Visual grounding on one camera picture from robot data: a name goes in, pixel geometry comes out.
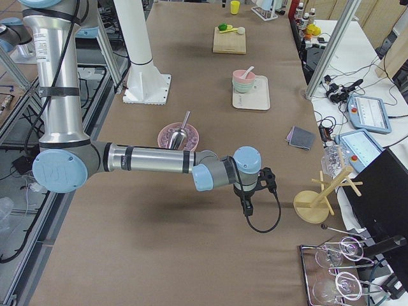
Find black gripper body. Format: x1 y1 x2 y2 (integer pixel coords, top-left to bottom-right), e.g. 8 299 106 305
234 186 256 204

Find small pink bowl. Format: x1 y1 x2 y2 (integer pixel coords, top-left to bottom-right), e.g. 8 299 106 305
233 69 256 84

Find white ceramic spoon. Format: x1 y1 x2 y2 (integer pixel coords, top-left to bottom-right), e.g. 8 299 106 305
240 66 254 79

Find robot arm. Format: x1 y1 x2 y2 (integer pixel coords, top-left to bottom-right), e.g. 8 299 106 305
22 1 261 216

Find large pink bowl with ice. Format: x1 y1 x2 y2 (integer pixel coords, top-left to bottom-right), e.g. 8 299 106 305
157 122 200 151

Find wooden mug tree stand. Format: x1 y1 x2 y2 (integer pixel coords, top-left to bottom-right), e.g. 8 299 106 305
293 148 363 224

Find grey folded cloth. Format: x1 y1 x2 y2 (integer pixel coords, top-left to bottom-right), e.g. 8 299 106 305
286 126 316 150

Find metal ice scoop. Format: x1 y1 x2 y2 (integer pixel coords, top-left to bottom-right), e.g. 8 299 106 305
167 111 191 150

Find cream rectangular serving tray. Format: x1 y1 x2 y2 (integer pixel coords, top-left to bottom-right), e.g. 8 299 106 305
232 75 270 111

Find green stacked bowls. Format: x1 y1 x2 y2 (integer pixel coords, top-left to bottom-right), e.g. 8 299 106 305
232 80 254 93

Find wine glass rack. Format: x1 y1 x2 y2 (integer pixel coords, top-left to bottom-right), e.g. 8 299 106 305
300 223 388 305

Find black monitor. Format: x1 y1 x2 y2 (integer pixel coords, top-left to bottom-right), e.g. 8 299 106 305
345 149 407 269

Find blue teach pendant tablet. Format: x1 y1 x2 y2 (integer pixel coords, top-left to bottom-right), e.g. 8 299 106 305
347 94 392 134

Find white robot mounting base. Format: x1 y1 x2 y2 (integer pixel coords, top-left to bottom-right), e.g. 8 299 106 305
114 0 171 105

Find bamboo cutting board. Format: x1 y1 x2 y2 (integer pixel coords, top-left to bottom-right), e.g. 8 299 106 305
212 27 247 54

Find yellow plastic knife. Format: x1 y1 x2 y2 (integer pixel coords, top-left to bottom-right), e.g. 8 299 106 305
219 27 238 34

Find green toy lime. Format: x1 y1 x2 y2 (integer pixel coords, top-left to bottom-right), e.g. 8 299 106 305
218 24 228 31

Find cup rack with pastel cups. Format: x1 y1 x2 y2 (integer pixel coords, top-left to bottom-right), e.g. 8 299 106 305
251 0 285 21

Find yellow plastic cup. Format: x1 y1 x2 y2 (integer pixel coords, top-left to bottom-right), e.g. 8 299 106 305
230 0 240 15

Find aluminium frame post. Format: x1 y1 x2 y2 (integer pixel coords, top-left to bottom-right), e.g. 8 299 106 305
305 0 361 100

